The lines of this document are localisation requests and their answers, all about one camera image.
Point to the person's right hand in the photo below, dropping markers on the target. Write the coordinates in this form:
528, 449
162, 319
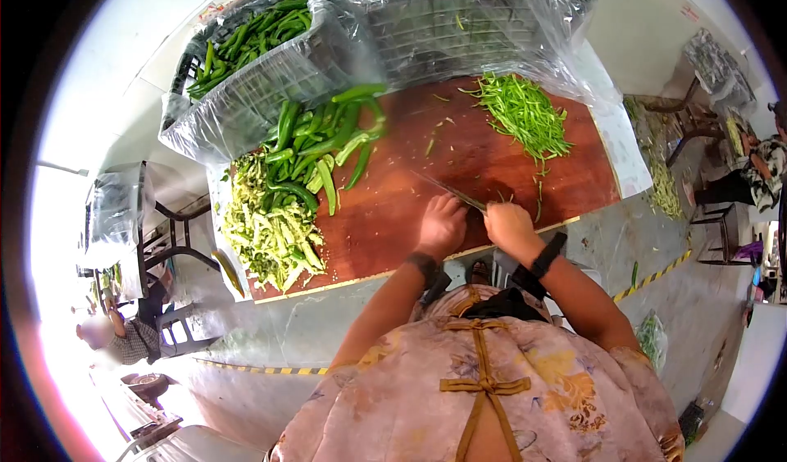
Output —
511, 229

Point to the person's left hand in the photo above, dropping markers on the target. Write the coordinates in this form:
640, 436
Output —
441, 228

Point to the person's left fingers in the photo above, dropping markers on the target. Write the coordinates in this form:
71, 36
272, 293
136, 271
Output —
447, 202

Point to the person's right fingers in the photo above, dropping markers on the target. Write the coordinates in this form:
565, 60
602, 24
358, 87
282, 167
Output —
494, 215

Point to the kitchen knife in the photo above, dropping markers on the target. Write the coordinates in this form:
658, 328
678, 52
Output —
449, 189

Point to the red-brown wooden cutting board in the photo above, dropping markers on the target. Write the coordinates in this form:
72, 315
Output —
430, 154

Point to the black wrist band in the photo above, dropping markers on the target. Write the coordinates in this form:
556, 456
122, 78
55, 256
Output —
544, 259
424, 264

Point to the pile of sliced pepper strips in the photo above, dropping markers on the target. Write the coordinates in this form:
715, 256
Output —
526, 114

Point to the pile of whole green peppers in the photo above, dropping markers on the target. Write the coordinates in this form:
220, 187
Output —
313, 148

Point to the single green pepper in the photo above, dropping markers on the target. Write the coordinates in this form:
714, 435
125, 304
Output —
634, 274

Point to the heap of pepper scraps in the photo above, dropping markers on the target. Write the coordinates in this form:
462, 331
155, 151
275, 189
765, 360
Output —
663, 185

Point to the empty plastic-lined crate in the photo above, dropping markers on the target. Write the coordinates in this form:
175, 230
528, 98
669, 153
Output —
455, 25

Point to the pile of pepper cores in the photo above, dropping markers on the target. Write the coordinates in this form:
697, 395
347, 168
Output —
270, 228

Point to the person's body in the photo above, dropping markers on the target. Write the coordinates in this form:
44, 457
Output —
479, 394

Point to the clear bag of greens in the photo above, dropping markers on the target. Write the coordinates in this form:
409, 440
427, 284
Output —
652, 339

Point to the yellowish green pepper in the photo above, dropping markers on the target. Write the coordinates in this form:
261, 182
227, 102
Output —
229, 272

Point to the plastic-lined crate of green peppers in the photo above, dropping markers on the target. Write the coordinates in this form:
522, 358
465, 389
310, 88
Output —
258, 62

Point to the dark table with plastic-wrapped crate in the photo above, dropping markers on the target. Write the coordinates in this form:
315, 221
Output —
707, 87

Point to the dark wooden chair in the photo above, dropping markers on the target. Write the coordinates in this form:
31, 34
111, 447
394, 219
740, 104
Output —
175, 228

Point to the grey plastic stool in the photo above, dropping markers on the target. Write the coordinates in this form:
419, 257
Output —
184, 330

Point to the plastic-covered crate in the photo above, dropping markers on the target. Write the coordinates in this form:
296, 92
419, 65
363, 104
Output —
117, 210

